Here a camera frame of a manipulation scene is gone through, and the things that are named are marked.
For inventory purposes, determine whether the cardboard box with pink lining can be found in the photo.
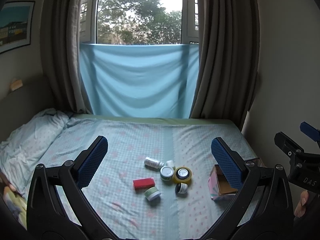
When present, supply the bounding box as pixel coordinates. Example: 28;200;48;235
208;164;238;203

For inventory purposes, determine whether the red rectangular box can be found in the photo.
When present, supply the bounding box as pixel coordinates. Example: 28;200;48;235
133;178;155;191

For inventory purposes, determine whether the black lid white jar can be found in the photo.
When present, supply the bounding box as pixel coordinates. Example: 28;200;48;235
175;183;188;194

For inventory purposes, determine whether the yellow packing tape roll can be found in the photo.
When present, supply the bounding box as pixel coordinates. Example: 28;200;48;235
172;166;193;185

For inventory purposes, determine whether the green label white jar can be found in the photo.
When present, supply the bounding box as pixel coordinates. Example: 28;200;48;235
144;186;161;202

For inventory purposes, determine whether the white pill bottle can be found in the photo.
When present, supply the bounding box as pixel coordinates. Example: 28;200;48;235
144;157;165;170

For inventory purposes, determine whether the white earbuds case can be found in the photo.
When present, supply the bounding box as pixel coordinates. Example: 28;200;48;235
166;160;176;170

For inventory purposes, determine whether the person's right hand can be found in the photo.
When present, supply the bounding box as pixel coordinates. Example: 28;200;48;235
294;190;309;218

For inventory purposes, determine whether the colourful pillow at left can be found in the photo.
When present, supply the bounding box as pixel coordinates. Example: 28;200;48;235
1;172;27;229

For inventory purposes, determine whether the crumpled light blue blanket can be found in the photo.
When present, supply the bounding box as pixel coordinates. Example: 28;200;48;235
1;108;69;198

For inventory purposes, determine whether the green mattress cover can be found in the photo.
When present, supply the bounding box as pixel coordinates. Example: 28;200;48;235
72;114;238;129

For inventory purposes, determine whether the checkered floral bed sheet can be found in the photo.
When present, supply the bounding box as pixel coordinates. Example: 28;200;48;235
40;118;255;239

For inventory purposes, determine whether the right brown curtain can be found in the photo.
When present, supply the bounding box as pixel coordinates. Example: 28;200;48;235
189;0;260;129

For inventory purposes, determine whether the brown curtain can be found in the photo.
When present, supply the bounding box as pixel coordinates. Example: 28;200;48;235
189;0;260;129
40;0;98;113

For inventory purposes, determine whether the small yellow object on ledge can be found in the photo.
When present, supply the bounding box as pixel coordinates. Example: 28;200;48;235
10;78;23;92

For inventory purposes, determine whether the light blue hanging cloth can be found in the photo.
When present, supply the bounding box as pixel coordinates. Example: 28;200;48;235
79;43;199;119

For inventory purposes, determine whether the left brown curtain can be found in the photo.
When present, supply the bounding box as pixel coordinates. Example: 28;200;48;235
40;0;98;113

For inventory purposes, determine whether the window with trees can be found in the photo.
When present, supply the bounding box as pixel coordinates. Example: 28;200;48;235
79;0;199;45

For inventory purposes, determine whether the framed wall picture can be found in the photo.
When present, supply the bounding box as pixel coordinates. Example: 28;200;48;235
0;1;35;54

